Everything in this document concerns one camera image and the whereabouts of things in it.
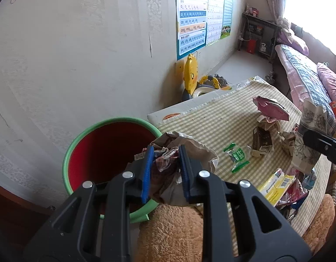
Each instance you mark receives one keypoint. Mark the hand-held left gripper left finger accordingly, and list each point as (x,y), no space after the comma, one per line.
(146,169)

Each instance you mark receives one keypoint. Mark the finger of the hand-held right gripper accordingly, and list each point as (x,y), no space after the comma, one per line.
(321,143)

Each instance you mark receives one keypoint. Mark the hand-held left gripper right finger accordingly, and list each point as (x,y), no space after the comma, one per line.
(184,174)

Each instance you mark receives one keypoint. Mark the brown paper bag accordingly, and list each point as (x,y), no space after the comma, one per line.
(195,152)

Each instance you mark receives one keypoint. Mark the floral paper bag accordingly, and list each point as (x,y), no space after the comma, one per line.
(310,120)

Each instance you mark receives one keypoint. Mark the red bucket with green rim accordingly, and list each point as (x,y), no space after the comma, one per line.
(102,152)

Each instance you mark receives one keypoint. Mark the pink snack wrapper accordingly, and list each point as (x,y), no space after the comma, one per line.
(271,109)

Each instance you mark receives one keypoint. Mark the green snack wrapper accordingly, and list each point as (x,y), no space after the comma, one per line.
(237,157)

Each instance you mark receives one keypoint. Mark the crumpled beige paper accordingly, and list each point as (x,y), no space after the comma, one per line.
(267,122)

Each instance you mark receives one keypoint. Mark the red foil wrapper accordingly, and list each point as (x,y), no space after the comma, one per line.
(293,193)

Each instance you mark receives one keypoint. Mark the checked beige tablecloth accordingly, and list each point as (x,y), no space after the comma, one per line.
(211,122)

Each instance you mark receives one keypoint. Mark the small brown carton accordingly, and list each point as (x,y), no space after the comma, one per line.
(262,140)

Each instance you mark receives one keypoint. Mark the brown plush fleece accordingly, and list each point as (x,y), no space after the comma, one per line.
(168,234)

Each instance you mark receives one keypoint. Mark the yellow packet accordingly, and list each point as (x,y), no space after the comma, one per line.
(274,187)

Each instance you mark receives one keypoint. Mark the pink pillow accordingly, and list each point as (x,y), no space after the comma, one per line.
(293,41)
(330,79)

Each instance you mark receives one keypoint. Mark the bed with plaid blanket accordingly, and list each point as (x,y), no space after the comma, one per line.
(301,73)

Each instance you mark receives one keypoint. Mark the cloth bundle on floor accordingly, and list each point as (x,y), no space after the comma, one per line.
(269,76)

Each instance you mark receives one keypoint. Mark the yellow child potty seat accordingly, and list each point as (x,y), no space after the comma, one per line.
(209,86)

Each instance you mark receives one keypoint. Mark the small red bin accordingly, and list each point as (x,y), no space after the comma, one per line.
(251,45)

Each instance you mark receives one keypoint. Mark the dark metal shelf rack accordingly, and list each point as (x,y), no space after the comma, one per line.
(259,30)

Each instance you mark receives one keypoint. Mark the blue bordered wall poster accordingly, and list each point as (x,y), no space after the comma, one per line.
(191,19)

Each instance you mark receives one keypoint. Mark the green bordered wall poster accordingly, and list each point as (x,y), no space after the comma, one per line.
(227,13)

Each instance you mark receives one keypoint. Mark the white chart wall poster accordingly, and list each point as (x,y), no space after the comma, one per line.
(215,13)

